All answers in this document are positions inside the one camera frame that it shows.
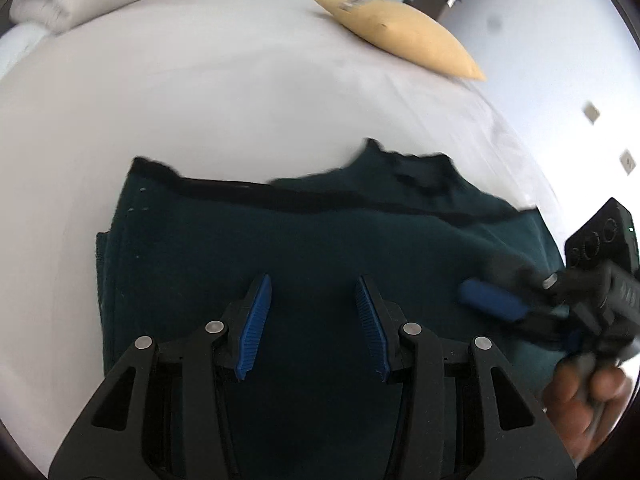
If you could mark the person's right hand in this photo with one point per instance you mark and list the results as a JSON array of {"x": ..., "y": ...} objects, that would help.
[{"x": 584, "y": 420}]

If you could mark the white bed sheet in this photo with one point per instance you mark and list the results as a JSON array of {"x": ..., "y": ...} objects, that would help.
[{"x": 244, "y": 90}]

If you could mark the wall outlet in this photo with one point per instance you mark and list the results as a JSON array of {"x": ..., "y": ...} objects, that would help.
[
  {"x": 591, "y": 112},
  {"x": 627, "y": 161}
]

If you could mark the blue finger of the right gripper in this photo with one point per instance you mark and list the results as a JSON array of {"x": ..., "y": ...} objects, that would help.
[{"x": 492, "y": 300}]

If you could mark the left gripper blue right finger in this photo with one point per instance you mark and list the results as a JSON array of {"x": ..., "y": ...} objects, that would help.
[{"x": 372, "y": 329}]

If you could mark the lower wall outlet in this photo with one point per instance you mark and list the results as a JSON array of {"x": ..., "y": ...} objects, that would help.
[{"x": 627, "y": 161}]

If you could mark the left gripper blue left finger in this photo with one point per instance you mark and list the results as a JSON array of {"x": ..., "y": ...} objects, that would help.
[{"x": 252, "y": 317}]

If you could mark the yellow pillow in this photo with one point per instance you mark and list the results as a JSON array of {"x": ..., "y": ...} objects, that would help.
[{"x": 407, "y": 33}]

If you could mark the upper wall outlet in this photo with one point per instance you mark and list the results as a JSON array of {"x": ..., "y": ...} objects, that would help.
[{"x": 591, "y": 112}]

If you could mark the dark green knit sweater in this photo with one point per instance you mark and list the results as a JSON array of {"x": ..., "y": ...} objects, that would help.
[{"x": 179, "y": 250}]

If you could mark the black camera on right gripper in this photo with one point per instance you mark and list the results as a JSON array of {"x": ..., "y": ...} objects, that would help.
[{"x": 609, "y": 235}]

